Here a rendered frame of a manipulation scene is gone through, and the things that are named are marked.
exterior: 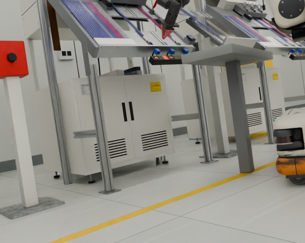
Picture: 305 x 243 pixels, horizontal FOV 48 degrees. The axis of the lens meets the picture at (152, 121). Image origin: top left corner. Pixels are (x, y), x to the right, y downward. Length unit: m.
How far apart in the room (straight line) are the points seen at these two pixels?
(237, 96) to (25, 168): 1.06
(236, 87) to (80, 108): 0.87
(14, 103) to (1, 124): 1.86
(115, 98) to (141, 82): 0.23
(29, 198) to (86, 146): 0.47
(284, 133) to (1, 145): 2.74
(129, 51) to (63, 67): 2.04
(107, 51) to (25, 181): 0.74
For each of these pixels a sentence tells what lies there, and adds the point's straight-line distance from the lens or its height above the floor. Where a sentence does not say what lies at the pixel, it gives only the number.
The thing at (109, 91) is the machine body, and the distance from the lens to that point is 2.11.
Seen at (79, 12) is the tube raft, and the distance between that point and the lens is 2.06.
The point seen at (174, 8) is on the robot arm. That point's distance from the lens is 1.83.
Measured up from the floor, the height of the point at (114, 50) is 0.71.
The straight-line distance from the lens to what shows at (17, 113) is 1.69.
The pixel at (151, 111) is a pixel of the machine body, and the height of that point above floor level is 0.37.
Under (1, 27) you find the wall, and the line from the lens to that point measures 3.72.
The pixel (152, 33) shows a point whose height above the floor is 0.83.
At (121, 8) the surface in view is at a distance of 2.34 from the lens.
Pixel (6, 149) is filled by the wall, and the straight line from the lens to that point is 3.55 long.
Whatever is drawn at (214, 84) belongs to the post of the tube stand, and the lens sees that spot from 2.40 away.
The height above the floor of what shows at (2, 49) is 0.74.
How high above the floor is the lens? 0.37
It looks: 2 degrees down
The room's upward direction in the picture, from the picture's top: 8 degrees counter-clockwise
